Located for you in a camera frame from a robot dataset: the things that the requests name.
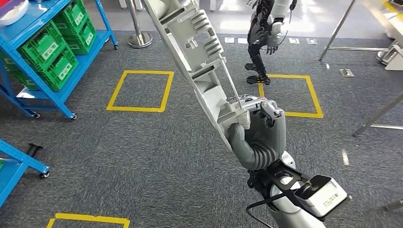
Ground white plastic trim part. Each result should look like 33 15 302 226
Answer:
0 0 29 27

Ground black floor bracket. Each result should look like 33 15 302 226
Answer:
27 143 44 158

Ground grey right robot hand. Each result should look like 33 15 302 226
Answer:
226 95 287 170

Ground black humanoid robot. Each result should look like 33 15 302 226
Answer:
245 0 298 86

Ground blue metal shelf rack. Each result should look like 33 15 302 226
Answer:
0 138 51 209
0 0 119 120

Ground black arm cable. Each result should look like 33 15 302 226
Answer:
245 193 286 228

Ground silver plastic wheel hubcap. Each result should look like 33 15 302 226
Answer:
142 0 251 152

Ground chrome stanchion with round base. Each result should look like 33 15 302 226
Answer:
125 0 154 49

